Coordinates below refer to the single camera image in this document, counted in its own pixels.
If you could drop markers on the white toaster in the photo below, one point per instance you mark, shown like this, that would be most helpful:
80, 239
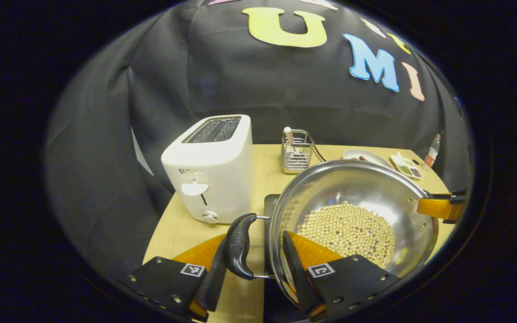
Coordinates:
222, 179

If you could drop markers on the clear water bottle red label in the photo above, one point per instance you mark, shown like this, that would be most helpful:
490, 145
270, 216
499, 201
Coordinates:
432, 152

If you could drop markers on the black induction cooktop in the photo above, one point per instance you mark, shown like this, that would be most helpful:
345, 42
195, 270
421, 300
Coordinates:
271, 204

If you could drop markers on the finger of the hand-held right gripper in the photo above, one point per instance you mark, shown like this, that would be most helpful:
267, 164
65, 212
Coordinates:
435, 208

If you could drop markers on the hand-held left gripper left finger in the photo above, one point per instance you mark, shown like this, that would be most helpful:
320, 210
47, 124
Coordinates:
209, 287

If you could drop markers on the white divided bean dish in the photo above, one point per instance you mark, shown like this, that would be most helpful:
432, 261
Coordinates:
406, 168

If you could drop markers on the white oval plate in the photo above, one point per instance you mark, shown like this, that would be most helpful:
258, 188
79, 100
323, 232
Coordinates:
373, 157

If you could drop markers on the soybeans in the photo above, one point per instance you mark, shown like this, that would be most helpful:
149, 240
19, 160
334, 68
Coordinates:
348, 233

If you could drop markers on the pink utensil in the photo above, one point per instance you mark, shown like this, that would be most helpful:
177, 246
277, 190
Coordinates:
289, 133

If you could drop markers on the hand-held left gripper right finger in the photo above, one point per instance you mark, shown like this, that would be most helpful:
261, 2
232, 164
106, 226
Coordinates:
296, 269

